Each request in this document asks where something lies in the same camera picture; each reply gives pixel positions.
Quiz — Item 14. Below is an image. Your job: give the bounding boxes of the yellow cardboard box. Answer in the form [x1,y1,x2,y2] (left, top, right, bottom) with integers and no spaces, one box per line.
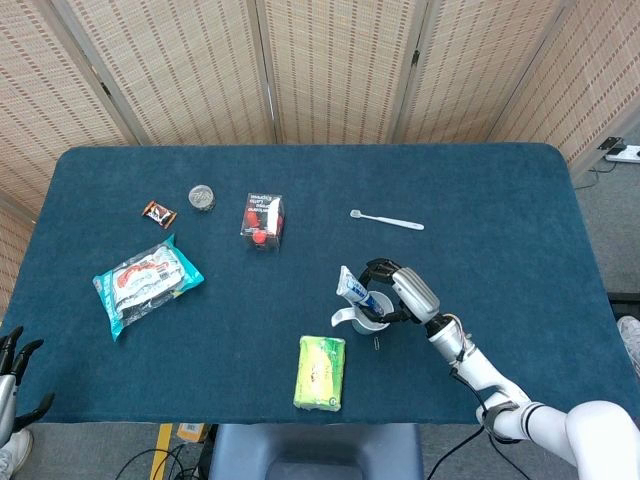
[175,422,211,444]

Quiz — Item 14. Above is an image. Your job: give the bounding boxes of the white power strip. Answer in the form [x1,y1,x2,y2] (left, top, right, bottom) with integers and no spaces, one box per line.
[604,144,640,165]

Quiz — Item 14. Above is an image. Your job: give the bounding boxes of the white plastic cup with handle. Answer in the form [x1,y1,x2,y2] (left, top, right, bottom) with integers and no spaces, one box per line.
[330,292,393,335]

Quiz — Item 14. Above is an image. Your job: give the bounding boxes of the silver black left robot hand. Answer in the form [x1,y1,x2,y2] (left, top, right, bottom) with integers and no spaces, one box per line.
[0,325,56,449]

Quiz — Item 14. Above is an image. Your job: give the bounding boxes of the black floor cables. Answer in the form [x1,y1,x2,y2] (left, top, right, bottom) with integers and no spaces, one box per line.
[117,439,211,480]

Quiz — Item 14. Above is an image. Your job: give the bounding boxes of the white sneaker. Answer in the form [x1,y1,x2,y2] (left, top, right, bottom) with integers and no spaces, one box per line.
[0,428,35,479]
[615,315,640,376]

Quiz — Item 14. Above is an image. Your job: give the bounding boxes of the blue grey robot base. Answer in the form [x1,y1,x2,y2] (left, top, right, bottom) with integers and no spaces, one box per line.
[207,423,424,480]

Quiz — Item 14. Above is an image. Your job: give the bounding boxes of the teal silver snack package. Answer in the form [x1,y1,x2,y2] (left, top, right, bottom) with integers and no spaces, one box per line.
[92,233,205,343]

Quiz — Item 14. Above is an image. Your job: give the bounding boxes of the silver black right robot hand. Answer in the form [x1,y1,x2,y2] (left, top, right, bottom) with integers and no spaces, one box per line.
[355,257,442,327]

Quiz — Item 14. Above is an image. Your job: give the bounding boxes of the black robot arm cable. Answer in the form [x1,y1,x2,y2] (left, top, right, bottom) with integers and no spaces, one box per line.
[427,344,521,480]

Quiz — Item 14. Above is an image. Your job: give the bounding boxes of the brown candy wrapper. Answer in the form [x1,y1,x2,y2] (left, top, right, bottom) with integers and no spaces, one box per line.
[141,200,179,229]

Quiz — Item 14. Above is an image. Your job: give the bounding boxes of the green yellow tissue pack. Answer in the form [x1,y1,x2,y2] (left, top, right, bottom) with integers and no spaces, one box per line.
[292,334,347,413]

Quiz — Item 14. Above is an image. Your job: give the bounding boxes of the clear box with red bottles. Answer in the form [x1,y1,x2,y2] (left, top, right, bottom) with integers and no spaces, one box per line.
[239,192,286,254]

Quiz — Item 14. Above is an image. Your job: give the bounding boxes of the blue white toothpaste tube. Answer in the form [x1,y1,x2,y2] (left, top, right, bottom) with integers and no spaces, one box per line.
[333,265,386,316]

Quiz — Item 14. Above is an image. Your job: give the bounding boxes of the dark blue tablecloth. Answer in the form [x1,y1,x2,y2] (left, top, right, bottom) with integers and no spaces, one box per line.
[0,142,640,426]

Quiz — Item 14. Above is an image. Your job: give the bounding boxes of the woven folding screen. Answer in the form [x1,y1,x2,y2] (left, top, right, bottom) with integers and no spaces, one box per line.
[0,0,640,321]

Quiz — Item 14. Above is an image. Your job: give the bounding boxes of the white toothbrush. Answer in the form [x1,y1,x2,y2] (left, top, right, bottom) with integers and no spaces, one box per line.
[349,209,425,231]

